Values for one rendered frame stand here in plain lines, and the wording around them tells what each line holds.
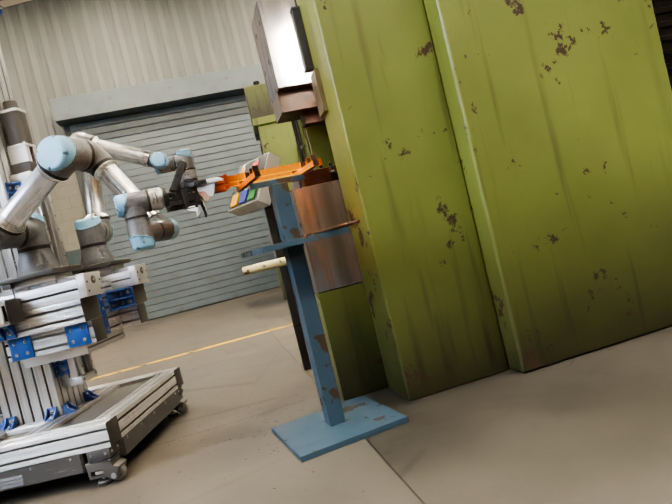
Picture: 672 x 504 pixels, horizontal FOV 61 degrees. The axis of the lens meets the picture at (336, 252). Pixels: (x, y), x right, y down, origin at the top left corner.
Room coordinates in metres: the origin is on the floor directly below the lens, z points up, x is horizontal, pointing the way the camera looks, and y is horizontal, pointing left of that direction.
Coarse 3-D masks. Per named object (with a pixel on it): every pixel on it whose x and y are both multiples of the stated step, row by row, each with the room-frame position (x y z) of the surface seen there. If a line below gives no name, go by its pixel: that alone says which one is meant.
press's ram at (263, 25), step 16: (256, 0) 2.49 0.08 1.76; (272, 0) 2.49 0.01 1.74; (288, 0) 2.51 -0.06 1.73; (256, 16) 2.58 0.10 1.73; (272, 16) 2.49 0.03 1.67; (288, 16) 2.51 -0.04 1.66; (256, 32) 2.68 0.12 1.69; (272, 32) 2.49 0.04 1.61; (288, 32) 2.50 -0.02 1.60; (272, 48) 2.48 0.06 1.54; (288, 48) 2.50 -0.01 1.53; (272, 64) 2.48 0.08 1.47; (288, 64) 2.50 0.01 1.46; (272, 80) 2.57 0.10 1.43; (288, 80) 2.49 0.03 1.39; (304, 80) 2.51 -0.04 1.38; (272, 96) 2.67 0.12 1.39
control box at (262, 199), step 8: (256, 160) 3.11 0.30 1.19; (264, 160) 3.02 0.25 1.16; (272, 160) 3.02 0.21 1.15; (280, 160) 3.05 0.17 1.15; (240, 168) 3.26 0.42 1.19; (248, 168) 3.16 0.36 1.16; (264, 168) 2.99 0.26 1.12; (240, 192) 3.14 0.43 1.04; (248, 192) 3.05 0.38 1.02; (256, 192) 2.97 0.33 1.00; (264, 192) 2.96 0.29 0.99; (256, 200) 2.94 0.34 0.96; (264, 200) 2.95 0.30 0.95; (232, 208) 3.16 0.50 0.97; (240, 208) 3.10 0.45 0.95; (248, 208) 3.08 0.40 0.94; (256, 208) 3.05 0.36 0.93
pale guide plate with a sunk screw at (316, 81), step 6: (318, 72) 2.30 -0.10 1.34; (312, 78) 2.36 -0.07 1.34; (318, 78) 2.30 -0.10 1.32; (312, 84) 2.38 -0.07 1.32; (318, 84) 2.30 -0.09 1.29; (318, 90) 2.31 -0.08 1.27; (318, 96) 2.33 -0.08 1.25; (324, 96) 2.30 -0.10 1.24; (318, 102) 2.35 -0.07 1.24; (324, 102) 2.30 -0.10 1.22; (318, 108) 2.38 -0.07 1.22; (324, 108) 2.30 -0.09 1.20; (324, 114) 2.36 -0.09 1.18
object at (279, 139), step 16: (256, 96) 7.39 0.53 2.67; (256, 112) 7.38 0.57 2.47; (272, 112) 7.40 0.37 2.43; (256, 128) 7.52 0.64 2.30; (272, 128) 7.43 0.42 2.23; (288, 128) 7.44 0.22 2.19; (272, 144) 7.42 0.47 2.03; (288, 144) 7.44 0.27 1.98; (288, 160) 7.44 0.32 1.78; (288, 176) 7.43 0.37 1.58
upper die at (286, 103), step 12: (276, 96) 2.57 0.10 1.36; (288, 96) 2.54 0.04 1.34; (300, 96) 2.55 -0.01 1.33; (312, 96) 2.56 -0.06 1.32; (276, 108) 2.64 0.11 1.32; (288, 108) 2.54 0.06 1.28; (300, 108) 2.55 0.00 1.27; (312, 108) 2.58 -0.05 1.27; (276, 120) 2.71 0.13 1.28; (288, 120) 2.71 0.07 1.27
